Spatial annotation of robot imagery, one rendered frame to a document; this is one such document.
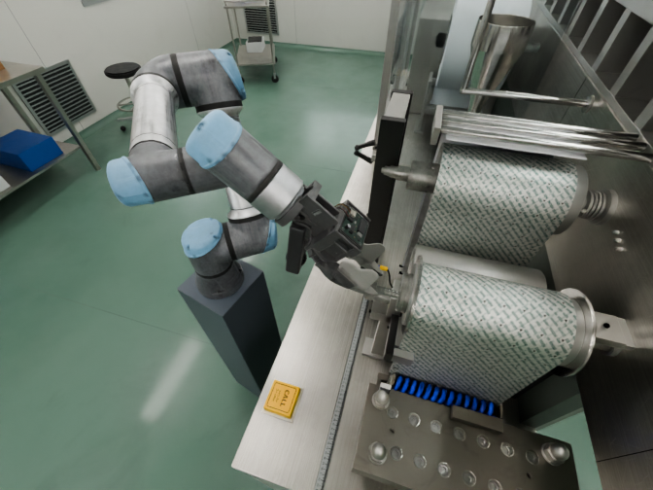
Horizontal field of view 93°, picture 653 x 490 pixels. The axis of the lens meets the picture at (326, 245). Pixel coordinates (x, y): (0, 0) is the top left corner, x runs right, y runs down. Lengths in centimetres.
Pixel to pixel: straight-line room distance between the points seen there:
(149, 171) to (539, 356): 66
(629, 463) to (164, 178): 78
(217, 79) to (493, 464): 99
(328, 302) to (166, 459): 121
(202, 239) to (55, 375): 161
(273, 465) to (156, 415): 120
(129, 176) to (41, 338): 208
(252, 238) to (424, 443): 63
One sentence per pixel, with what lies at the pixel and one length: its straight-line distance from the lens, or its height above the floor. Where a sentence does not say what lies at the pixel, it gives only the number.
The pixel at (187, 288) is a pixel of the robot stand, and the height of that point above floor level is 90.
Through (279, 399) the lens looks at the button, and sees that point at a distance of 85.
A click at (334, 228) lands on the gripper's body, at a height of 143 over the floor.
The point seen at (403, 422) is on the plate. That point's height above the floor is 103.
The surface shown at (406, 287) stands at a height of 128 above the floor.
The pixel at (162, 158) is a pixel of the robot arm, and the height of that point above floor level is 148.
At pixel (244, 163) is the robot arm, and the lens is 42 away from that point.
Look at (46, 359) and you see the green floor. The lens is 245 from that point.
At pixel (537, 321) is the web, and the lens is 59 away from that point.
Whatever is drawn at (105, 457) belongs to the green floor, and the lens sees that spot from 203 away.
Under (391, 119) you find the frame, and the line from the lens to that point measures 69.
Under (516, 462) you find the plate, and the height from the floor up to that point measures 103.
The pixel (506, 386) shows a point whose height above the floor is 112.
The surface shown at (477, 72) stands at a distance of 108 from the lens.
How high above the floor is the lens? 174
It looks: 48 degrees down
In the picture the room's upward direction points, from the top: straight up
